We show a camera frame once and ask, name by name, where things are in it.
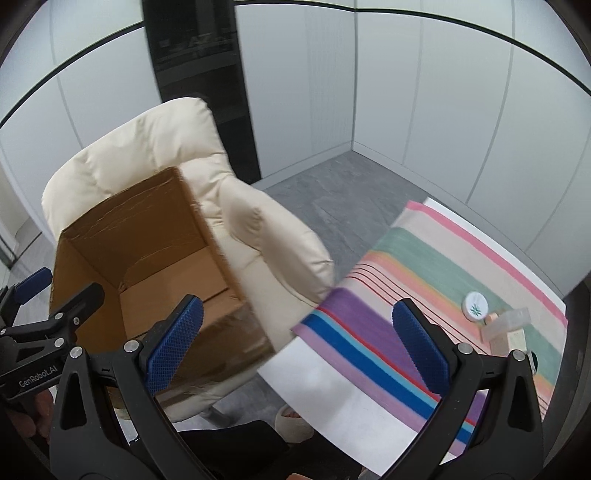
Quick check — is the brown cardboard box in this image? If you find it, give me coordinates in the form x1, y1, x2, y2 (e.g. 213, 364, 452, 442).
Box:
48, 167, 278, 411

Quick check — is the small cream box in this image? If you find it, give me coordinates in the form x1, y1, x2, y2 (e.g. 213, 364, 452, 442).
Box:
505, 330, 529, 354

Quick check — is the white round jar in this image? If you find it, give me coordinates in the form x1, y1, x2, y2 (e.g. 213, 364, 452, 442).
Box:
463, 292, 491, 321

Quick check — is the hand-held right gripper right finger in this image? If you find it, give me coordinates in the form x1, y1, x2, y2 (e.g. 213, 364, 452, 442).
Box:
392, 298, 543, 480

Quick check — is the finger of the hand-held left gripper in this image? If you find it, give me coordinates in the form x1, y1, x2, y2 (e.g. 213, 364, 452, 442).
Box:
0, 267, 53, 324
0, 283, 105, 365

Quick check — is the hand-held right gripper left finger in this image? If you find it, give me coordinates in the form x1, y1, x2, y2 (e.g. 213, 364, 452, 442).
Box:
48, 294, 218, 480

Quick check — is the dark cabinet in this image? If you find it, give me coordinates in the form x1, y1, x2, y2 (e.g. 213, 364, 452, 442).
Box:
143, 0, 262, 185

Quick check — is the striped colourful cloth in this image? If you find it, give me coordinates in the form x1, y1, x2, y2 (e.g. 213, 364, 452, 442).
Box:
291, 200, 568, 457

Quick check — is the person's foot in white slipper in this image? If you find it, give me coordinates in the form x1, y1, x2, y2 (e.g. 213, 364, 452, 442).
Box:
274, 404, 315, 444

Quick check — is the cream padded armchair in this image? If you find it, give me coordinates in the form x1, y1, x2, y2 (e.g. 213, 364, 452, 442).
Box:
41, 97, 335, 423

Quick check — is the clear bottle with pink cap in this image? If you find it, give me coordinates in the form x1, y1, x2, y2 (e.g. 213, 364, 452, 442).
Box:
480, 308, 532, 340

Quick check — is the person's left hand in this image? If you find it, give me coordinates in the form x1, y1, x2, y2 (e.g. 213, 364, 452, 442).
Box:
9, 391, 56, 441

